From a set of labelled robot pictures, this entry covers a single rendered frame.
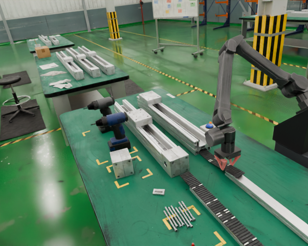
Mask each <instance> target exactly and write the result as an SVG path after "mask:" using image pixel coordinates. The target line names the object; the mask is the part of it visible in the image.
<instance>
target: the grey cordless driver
mask: <svg viewBox="0 0 308 246"><path fill-rule="evenodd" d="M114 104H115V100H114V98H113V97H112V96H110V97H106V98H102V99H99V100H96V101H93V102H92V103H90V104H89V105H87V107H86V108H84V109H88V110H98V109H99V110H100V112H101V114H103V116H105V117H106V116H107V115H110V114H112V111H111V109H110V107H109V106H112V105H114ZM98 129H99V130H100V132H101V133H106V132H109V131H111V128H110V126H106V127H103V126H98Z"/></svg>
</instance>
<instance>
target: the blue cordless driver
mask: <svg viewBox="0 0 308 246"><path fill-rule="evenodd" d="M125 121H126V122H127V121H128V115H127V113H126V112H125V111H124V113H123V112H119V113H115V114H110V115H107V116H106V117H105V116H103V117H101V118H100V119H98V120H96V121H95V123H93V124H91V125H94V124H95V125H96V126H103V127H106V126H110V128H111V131H113V133H114V135H115V137H113V138H110V141H108V146H109V149H110V152H113V151H117V150H120V149H124V148H127V149H131V143H130V140H129V139H128V137H127V136H126V135H125V130H124V127H123V125H122V124H121V123H125Z"/></svg>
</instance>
